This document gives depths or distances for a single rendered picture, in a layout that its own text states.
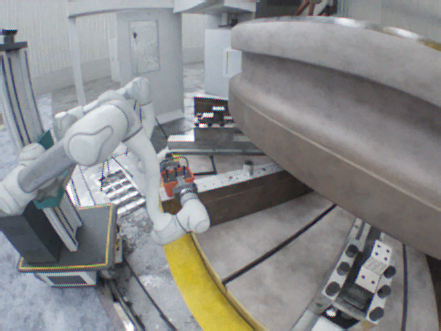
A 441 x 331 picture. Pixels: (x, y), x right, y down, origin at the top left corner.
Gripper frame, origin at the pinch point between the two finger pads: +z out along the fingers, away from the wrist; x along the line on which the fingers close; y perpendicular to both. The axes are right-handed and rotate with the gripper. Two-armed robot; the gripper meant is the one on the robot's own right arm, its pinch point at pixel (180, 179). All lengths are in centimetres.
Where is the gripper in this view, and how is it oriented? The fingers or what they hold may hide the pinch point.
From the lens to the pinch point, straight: 122.1
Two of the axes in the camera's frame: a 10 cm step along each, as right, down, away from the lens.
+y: 0.2, -8.4, -5.5
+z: -3.9, -5.1, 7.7
